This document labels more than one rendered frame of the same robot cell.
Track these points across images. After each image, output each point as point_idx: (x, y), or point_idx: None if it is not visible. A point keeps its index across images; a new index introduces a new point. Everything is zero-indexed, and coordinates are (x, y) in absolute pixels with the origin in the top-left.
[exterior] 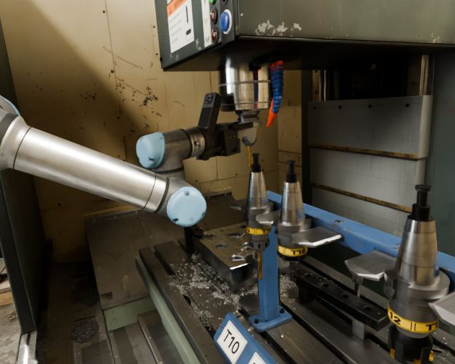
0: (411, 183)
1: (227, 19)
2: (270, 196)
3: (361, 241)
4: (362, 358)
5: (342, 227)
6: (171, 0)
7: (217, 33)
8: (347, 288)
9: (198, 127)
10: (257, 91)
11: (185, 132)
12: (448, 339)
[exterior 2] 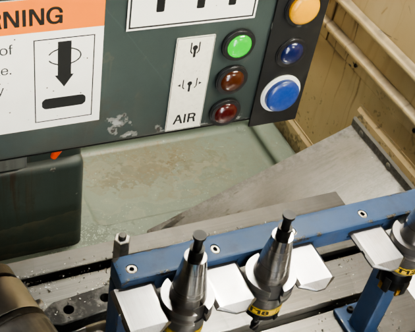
0: None
1: (298, 94)
2: (151, 265)
3: (334, 235)
4: (209, 323)
5: (309, 234)
6: None
7: (240, 110)
8: (60, 272)
9: None
10: None
11: (34, 311)
12: (195, 230)
